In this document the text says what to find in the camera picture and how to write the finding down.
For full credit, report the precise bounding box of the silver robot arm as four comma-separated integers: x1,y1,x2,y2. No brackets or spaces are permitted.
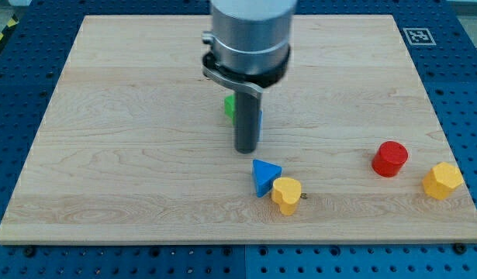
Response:
202,0,297,153

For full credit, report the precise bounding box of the black yellow hazard tape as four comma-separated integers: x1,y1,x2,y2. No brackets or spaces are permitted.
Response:
0,14,19,53

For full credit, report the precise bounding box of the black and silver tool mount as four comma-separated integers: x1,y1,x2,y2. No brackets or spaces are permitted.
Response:
202,31,291,99

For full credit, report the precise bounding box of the yellow hexagon block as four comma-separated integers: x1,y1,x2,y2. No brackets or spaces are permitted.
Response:
422,162,465,200

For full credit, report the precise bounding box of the wooden board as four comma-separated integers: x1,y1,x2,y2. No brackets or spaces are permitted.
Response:
0,15,477,245

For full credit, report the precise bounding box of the blue triangle block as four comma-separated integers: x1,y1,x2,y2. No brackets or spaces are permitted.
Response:
252,159,282,198

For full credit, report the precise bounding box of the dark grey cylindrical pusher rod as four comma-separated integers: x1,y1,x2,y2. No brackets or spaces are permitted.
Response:
234,91,260,153

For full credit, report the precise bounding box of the red cylinder block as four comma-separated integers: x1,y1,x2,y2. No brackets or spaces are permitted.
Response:
372,141,409,177

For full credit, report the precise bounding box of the white fiducial marker tag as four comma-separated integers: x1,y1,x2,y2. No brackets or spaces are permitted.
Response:
403,27,436,46

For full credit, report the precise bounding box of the green block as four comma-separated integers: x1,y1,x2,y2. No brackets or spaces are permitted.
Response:
224,95,235,126

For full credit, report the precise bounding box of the yellow heart block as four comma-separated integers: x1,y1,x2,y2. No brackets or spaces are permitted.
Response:
271,177,302,215

